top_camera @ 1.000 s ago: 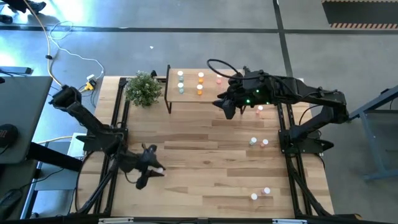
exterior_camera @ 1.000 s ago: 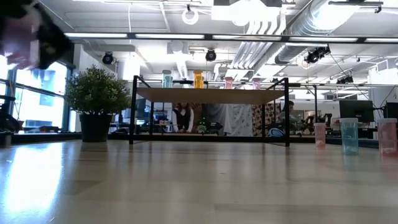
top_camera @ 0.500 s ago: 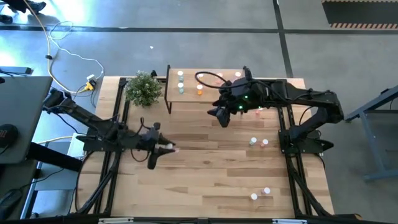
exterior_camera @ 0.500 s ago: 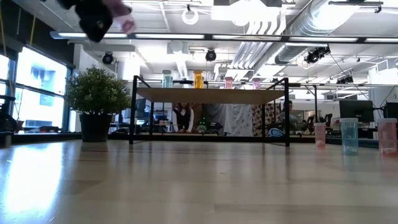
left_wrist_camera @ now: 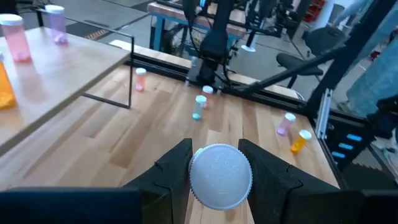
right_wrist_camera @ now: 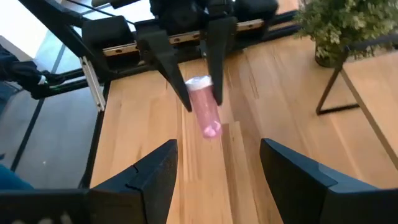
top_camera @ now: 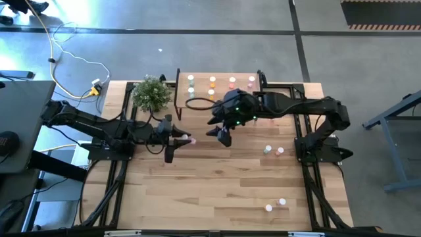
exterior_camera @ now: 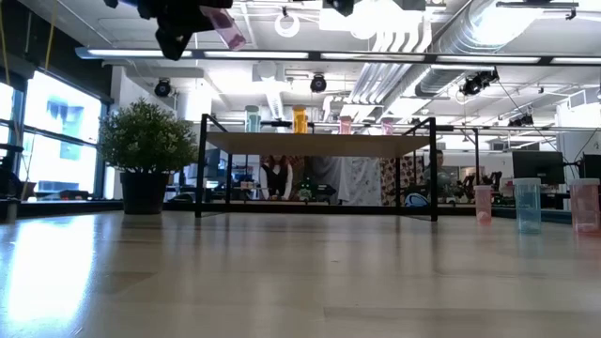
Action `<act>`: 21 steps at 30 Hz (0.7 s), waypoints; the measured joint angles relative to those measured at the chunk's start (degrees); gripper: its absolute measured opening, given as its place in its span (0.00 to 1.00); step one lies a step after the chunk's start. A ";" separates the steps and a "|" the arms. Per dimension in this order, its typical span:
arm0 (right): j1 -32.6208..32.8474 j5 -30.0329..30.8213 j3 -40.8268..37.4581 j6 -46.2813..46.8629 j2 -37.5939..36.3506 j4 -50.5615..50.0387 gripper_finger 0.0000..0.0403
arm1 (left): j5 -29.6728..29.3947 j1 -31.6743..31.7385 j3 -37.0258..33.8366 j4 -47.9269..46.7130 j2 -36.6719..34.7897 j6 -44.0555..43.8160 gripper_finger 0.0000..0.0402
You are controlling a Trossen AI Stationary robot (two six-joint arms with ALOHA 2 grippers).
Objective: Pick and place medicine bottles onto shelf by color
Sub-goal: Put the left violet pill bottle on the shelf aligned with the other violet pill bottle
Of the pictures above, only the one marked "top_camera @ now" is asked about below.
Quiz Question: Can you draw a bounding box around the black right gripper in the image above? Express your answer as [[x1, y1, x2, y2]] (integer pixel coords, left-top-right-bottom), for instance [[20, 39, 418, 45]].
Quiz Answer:
[[206, 113, 237, 138]]

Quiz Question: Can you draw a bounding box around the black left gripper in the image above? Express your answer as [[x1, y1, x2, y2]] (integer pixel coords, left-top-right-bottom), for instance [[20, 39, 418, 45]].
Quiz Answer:
[[154, 115, 193, 149]]

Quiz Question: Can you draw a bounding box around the potted green plant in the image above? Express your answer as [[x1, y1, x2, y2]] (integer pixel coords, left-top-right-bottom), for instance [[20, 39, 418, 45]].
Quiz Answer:
[[131, 74, 172, 113]]

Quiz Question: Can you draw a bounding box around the yellow white power plug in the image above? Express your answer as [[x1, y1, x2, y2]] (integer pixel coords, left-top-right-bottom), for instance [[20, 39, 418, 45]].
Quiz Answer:
[[90, 78, 103, 97]]

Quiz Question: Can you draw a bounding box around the white strip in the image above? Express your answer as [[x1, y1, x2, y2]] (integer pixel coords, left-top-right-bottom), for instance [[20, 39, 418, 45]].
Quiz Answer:
[[288, 231, 326, 237], [104, 230, 142, 236]]

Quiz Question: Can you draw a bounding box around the black desk leg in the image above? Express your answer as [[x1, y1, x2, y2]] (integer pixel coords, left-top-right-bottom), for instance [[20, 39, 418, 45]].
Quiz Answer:
[[28, 150, 89, 182]]

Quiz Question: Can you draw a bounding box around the grey desk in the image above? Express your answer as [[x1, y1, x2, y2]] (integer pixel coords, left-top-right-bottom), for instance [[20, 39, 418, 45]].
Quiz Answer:
[[0, 80, 57, 174]]

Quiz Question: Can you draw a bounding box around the black round device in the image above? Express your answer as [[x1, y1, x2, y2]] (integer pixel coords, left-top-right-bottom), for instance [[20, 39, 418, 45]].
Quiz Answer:
[[0, 130, 20, 157]]

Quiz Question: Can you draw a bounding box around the grey flat device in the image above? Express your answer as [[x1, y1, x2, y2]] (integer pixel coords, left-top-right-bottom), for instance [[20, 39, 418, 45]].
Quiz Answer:
[[0, 70, 35, 80]]

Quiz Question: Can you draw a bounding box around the black rounded object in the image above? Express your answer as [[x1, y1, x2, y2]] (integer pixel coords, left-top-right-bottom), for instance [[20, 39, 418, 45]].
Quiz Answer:
[[0, 200, 24, 233]]

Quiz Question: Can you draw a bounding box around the black mat hazard stripe edge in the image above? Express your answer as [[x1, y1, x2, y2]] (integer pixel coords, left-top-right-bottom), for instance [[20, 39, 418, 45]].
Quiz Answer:
[[339, 0, 421, 32]]

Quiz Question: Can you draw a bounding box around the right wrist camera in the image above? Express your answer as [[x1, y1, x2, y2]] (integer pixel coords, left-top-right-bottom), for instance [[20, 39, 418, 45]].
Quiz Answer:
[[216, 129, 233, 148]]

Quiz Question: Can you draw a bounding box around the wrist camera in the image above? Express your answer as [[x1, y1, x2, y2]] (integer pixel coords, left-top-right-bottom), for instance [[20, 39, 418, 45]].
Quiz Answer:
[[216, 129, 233, 148], [163, 145, 178, 165]]

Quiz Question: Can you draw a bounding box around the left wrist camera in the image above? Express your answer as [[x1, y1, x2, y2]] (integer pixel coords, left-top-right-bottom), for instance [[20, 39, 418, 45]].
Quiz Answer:
[[163, 145, 178, 165]]

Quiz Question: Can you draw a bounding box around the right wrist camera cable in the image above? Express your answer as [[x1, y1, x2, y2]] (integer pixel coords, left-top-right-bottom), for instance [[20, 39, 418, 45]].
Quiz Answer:
[[185, 96, 231, 111]]

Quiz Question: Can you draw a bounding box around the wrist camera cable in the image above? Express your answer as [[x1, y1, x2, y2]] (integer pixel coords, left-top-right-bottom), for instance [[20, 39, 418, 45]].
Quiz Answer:
[[144, 110, 167, 155], [185, 96, 231, 111]]

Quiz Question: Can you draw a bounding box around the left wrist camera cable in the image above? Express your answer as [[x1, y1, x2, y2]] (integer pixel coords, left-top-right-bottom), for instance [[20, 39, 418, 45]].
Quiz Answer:
[[144, 110, 167, 155]]

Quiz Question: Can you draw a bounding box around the wooden shelf black metal frame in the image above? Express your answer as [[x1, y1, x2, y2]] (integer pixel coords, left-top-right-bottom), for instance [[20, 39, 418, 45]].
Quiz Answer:
[[173, 68, 268, 122]]

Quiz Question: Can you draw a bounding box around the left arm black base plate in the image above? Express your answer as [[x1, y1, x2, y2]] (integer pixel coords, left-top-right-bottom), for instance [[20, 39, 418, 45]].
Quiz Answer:
[[80, 140, 136, 162]]

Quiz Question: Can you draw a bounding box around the white cable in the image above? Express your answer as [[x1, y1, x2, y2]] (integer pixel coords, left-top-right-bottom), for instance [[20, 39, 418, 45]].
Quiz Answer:
[[51, 21, 111, 85]]

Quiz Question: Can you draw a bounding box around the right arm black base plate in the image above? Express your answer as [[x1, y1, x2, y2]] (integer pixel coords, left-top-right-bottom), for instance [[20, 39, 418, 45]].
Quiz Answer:
[[294, 136, 355, 165]]

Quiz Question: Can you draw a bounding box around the yellow extension cable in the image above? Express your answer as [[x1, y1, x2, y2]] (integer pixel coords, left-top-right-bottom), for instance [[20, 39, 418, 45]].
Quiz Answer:
[[24, 0, 99, 99]]

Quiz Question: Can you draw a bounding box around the blue grey metal cart frame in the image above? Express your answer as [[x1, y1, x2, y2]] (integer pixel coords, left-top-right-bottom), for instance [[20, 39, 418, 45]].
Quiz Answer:
[[361, 89, 421, 194]]

